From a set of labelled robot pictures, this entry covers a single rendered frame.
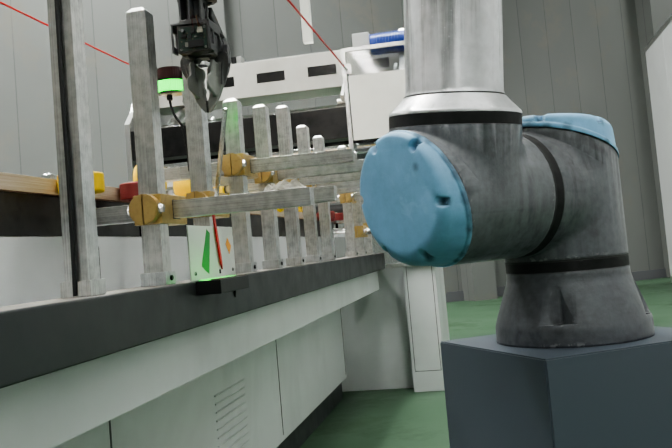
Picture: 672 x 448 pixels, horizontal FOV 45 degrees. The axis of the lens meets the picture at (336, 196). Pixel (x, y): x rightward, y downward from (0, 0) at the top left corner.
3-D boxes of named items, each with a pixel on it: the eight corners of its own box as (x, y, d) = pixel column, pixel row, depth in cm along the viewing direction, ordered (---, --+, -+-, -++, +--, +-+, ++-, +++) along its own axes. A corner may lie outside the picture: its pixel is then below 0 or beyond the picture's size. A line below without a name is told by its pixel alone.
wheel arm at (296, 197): (315, 210, 139) (313, 185, 139) (311, 209, 136) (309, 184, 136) (78, 232, 147) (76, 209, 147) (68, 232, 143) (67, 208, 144)
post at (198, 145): (222, 304, 163) (203, 66, 166) (216, 305, 160) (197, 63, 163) (205, 305, 164) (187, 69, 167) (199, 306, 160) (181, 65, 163)
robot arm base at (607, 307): (590, 324, 114) (582, 253, 115) (690, 333, 96) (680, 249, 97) (469, 340, 108) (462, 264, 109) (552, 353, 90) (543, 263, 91)
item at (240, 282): (257, 295, 164) (255, 272, 164) (222, 304, 142) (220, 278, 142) (233, 297, 165) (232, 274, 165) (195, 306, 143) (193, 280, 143)
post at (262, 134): (283, 288, 212) (268, 105, 215) (279, 288, 209) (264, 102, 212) (270, 289, 213) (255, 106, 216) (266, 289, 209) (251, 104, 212)
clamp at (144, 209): (190, 224, 146) (188, 196, 147) (161, 222, 133) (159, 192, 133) (158, 227, 147) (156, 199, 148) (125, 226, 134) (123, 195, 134)
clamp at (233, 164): (261, 178, 196) (259, 157, 197) (244, 173, 183) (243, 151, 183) (236, 180, 197) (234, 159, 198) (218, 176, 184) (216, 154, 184)
